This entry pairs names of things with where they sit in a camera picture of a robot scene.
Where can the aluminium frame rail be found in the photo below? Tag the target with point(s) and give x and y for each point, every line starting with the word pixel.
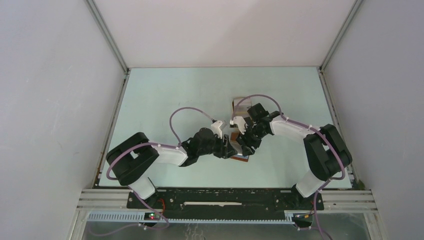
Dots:
pixel 110 205

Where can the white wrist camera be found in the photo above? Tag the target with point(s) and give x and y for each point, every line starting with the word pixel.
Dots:
pixel 217 128
pixel 240 123

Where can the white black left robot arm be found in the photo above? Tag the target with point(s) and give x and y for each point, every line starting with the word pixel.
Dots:
pixel 129 161

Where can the brown leather card holder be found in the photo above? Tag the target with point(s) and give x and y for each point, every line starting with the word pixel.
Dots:
pixel 239 156

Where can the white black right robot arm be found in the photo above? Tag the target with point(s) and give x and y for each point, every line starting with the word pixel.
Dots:
pixel 326 152

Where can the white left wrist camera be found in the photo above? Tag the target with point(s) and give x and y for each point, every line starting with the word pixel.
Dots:
pixel 217 128

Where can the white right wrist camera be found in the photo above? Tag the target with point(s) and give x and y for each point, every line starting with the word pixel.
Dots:
pixel 240 123

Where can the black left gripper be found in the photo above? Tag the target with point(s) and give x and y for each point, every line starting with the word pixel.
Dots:
pixel 225 150

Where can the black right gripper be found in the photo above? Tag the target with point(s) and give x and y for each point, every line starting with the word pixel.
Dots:
pixel 246 143

